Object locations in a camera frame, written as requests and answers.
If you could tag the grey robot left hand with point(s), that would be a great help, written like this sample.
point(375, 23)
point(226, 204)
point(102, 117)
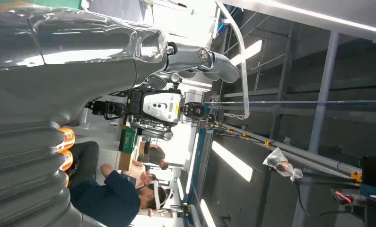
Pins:
point(81, 78)

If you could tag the orange bottle with clear cap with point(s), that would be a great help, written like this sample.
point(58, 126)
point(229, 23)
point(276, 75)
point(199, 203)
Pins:
point(67, 160)
point(67, 137)
point(66, 180)

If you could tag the green box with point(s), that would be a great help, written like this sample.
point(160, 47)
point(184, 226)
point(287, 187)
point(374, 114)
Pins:
point(128, 139)

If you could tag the green table mat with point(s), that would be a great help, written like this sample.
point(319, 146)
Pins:
point(56, 3)

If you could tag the brown cardboard box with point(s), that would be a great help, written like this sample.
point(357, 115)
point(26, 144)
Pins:
point(125, 161)

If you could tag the person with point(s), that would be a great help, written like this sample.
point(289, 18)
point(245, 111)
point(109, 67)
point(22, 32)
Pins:
point(112, 200)
point(156, 155)
point(136, 170)

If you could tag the white VR headset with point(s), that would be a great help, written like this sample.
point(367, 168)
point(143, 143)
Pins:
point(156, 194)

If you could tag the ceiling light panel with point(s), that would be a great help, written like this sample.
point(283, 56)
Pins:
point(247, 51)
point(208, 214)
point(233, 161)

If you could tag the clear plastic bag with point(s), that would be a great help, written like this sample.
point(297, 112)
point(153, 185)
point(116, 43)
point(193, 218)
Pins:
point(280, 163)

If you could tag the grey steel column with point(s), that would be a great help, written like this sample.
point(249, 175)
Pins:
point(324, 94)

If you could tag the black box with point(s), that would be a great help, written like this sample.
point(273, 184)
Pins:
point(374, 172)

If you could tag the black device with red tag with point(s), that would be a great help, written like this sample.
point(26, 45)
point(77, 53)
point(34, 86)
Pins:
point(374, 210)

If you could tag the white robot gantry frame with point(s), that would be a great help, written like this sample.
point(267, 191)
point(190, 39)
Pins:
point(241, 56)

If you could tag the silver pipe rail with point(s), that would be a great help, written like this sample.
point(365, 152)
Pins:
point(300, 152)

